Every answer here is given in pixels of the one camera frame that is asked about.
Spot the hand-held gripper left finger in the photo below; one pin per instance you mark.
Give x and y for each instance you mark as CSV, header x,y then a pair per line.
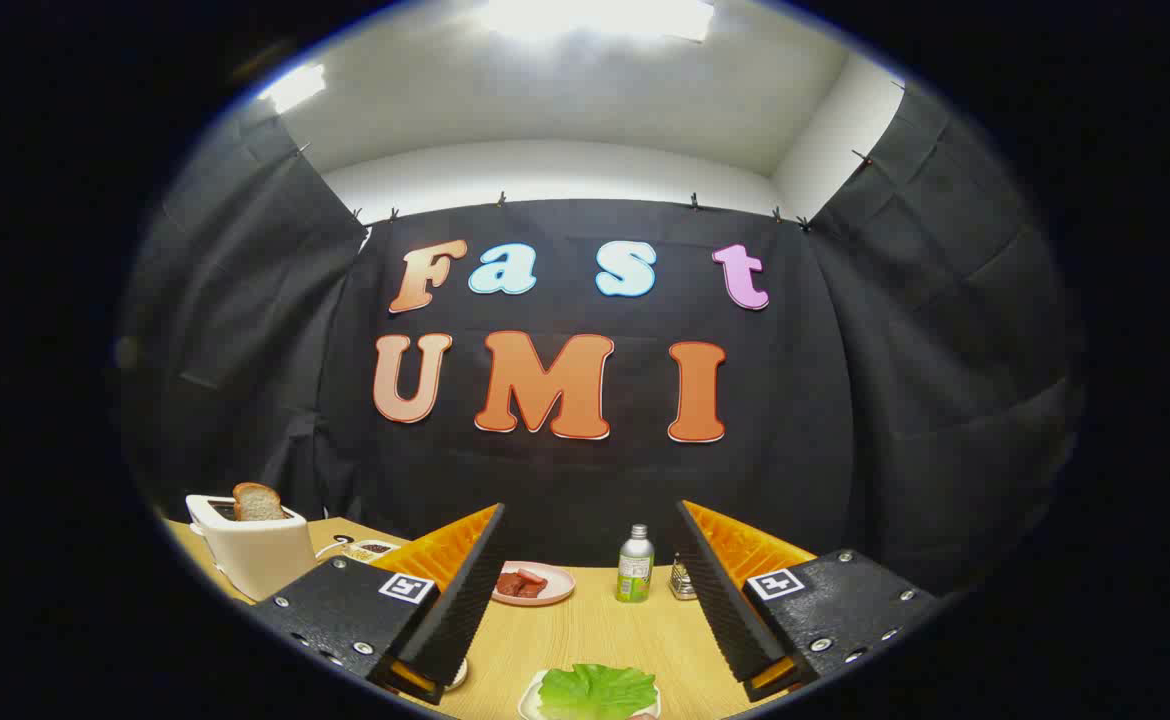
x,y
465,600

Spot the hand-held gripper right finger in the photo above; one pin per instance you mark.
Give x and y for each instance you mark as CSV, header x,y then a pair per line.
x,y
720,600

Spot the green lettuce leaf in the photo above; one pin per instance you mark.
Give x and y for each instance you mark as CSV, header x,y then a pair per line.
x,y
595,692

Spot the toasted bread slice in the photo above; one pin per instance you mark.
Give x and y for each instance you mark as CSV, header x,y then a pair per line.
x,y
259,503

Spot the brown meat slice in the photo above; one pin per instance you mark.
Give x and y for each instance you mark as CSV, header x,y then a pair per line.
x,y
513,586

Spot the red sausage piece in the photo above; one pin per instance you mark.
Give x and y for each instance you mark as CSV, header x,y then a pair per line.
x,y
533,576

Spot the green label metal bottle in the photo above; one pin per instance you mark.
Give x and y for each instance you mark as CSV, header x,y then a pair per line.
x,y
635,570

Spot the pink round plate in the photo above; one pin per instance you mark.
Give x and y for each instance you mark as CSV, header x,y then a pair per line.
x,y
557,590

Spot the white divided seasoning dish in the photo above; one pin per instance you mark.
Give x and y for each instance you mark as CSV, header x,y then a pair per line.
x,y
373,550

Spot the white squarish plate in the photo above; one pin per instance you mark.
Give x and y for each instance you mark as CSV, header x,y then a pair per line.
x,y
529,698

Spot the black backdrop cloth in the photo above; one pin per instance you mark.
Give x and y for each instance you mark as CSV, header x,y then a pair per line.
x,y
585,480

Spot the white toaster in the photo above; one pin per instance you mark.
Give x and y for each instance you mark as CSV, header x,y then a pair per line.
x,y
260,560

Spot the small ceiling light panel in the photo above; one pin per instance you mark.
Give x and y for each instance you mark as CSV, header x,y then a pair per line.
x,y
295,86

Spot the large ceiling light panel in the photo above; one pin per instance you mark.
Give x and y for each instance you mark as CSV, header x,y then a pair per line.
x,y
595,15

